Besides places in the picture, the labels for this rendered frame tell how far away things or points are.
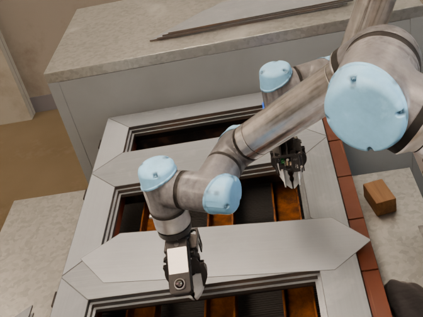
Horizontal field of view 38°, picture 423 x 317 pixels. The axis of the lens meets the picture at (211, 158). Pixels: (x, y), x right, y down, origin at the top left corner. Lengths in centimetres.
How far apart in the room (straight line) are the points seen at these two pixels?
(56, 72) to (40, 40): 195
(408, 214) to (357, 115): 100
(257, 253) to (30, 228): 81
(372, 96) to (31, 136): 347
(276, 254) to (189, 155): 54
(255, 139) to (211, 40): 101
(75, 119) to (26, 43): 194
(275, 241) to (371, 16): 60
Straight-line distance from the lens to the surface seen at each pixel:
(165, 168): 114
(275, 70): 138
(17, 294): 181
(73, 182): 353
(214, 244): 156
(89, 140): 234
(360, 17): 127
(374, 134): 86
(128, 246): 163
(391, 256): 171
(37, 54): 421
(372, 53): 88
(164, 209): 117
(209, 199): 110
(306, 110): 106
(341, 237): 152
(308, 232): 154
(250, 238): 155
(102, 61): 218
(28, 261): 190
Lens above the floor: 190
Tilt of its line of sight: 34 degrees down
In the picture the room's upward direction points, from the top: 14 degrees counter-clockwise
